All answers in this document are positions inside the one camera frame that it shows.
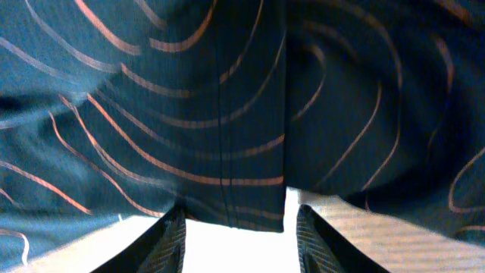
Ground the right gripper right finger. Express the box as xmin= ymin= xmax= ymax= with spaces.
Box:
xmin=296 ymin=205 xmax=389 ymax=273

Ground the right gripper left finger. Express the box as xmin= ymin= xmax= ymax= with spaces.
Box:
xmin=93 ymin=207 xmax=186 ymax=273

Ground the black orange-patterned jersey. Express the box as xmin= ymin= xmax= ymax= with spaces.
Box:
xmin=1 ymin=0 xmax=484 ymax=270

